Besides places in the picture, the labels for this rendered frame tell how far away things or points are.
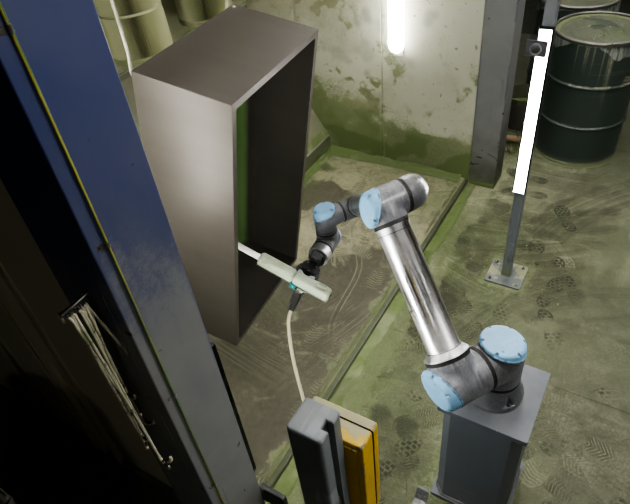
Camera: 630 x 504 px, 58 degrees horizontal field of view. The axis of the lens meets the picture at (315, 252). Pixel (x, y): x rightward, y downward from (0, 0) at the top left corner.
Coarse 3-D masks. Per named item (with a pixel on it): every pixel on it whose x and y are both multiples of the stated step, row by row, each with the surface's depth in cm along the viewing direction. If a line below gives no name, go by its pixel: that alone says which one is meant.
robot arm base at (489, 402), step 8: (520, 384) 190; (488, 392) 188; (496, 392) 186; (504, 392) 185; (512, 392) 187; (520, 392) 190; (480, 400) 190; (488, 400) 189; (496, 400) 187; (504, 400) 187; (512, 400) 188; (520, 400) 190; (488, 408) 190; (496, 408) 189; (504, 408) 188; (512, 408) 189
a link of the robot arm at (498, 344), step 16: (480, 336) 181; (496, 336) 181; (512, 336) 180; (480, 352) 178; (496, 352) 176; (512, 352) 175; (496, 368) 176; (512, 368) 177; (496, 384) 177; (512, 384) 183
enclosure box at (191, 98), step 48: (192, 48) 182; (240, 48) 185; (288, 48) 188; (144, 96) 174; (192, 96) 165; (240, 96) 165; (288, 96) 224; (144, 144) 188; (192, 144) 178; (240, 144) 252; (288, 144) 240; (192, 192) 193; (240, 192) 272; (288, 192) 258; (192, 240) 211; (240, 240) 292; (288, 240) 280; (192, 288) 232; (240, 288) 270; (240, 336) 250
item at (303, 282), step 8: (240, 248) 218; (248, 248) 219; (256, 256) 218; (264, 256) 217; (256, 264) 219; (264, 264) 216; (272, 264) 216; (280, 264) 216; (272, 272) 218; (280, 272) 215; (288, 272) 215; (296, 272) 217; (288, 280) 216; (296, 280) 214; (304, 280) 214; (312, 280) 215; (296, 288) 219; (304, 288) 215; (312, 288) 213; (320, 288) 214; (328, 288) 215; (296, 296) 222; (320, 296) 214; (328, 296) 213; (296, 304) 225
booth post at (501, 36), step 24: (504, 0) 312; (504, 24) 319; (504, 48) 328; (480, 72) 344; (504, 72) 336; (480, 96) 353; (504, 96) 345; (480, 120) 363; (504, 120) 361; (480, 144) 374; (504, 144) 381; (480, 168) 385
